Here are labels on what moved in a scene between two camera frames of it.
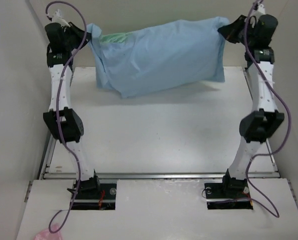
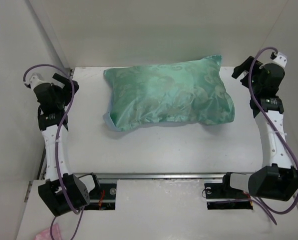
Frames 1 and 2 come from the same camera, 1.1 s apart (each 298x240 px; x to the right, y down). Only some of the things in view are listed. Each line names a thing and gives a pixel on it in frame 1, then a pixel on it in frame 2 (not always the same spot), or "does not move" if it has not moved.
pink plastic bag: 46,235 does not move
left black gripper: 74,30 to 67,90
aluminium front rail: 75,175 does not move
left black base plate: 105,199 does not move
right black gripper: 229,31 to 246,65
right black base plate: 228,195 does not move
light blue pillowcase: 159,55 to 192,91
